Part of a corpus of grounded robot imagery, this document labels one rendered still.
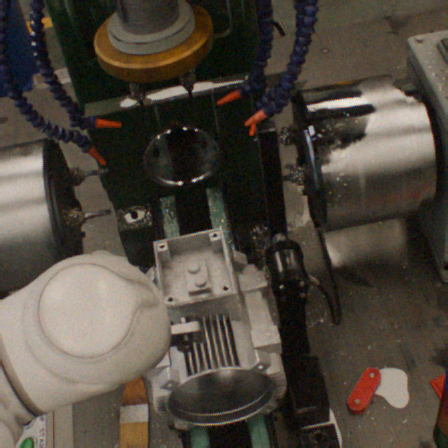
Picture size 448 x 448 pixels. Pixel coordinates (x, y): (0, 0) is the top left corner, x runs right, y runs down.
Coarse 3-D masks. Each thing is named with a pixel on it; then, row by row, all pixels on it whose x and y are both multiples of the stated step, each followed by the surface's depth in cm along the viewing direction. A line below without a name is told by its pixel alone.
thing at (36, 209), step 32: (0, 160) 126; (32, 160) 125; (64, 160) 141; (0, 192) 122; (32, 192) 122; (64, 192) 133; (0, 224) 122; (32, 224) 122; (64, 224) 128; (0, 256) 123; (32, 256) 124; (64, 256) 126; (0, 288) 129
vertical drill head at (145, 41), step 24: (120, 0) 107; (144, 0) 106; (168, 0) 109; (120, 24) 113; (144, 24) 109; (168, 24) 111; (192, 24) 113; (96, 48) 114; (120, 48) 112; (144, 48) 110; (168, 48) 111; (192, 48) 111; (120, 72) 112; (144, 72) 110; (168, 72) 111; (192, 72) 115; (144, 96) 118; (192, 96) 120; (144, 120) 122
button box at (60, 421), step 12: (60, 408) 106; (36, 420) 103; (48, 420) 102; (60, 420) 104; (72, 420) 106; (24, 432) 104; (36, 432) 102; (48, 432) 101; (60, 432) 103; (72, 432) 105; (36, 444) 101; (48, 444) 100; (60, 444) 102; (72, 444) 104
